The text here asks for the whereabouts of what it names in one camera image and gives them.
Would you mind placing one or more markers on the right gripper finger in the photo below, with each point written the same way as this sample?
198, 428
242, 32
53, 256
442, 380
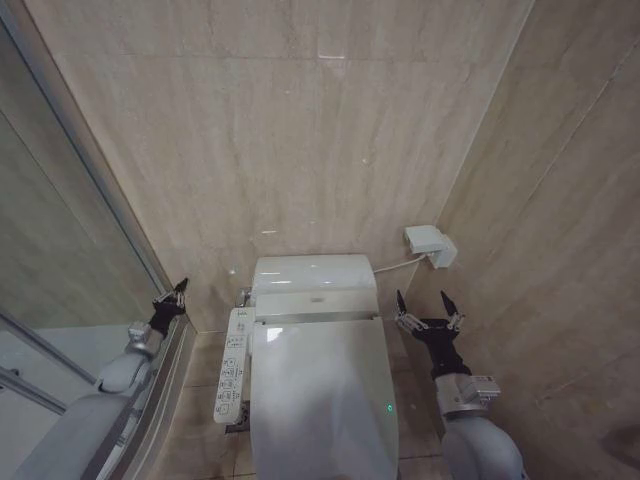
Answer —
401, 305
450, 306

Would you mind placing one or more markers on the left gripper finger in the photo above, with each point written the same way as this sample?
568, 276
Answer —
181, 285
180, 299

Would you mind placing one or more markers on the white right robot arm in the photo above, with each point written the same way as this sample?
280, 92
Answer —
475, 440

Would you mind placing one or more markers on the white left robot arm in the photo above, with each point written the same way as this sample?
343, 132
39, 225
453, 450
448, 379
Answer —
107, 385

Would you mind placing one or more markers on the silver flush lever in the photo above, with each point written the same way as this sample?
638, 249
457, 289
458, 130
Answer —
243, 297

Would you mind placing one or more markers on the white toilet tank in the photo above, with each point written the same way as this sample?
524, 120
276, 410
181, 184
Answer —
312, 275

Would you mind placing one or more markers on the white toilet lid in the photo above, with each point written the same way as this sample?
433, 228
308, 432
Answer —
320, 395

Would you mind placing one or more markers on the white bidet control panel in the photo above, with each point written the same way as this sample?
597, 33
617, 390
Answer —
232, 365

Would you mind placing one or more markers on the white bidet seat unit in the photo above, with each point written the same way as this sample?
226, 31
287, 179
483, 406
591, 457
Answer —
315, 305

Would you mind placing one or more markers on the white wall outlet box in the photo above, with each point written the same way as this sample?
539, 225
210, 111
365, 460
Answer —
429, 242

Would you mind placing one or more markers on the glass shower enclosure metal frame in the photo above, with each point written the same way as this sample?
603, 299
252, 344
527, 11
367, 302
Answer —
75, 210

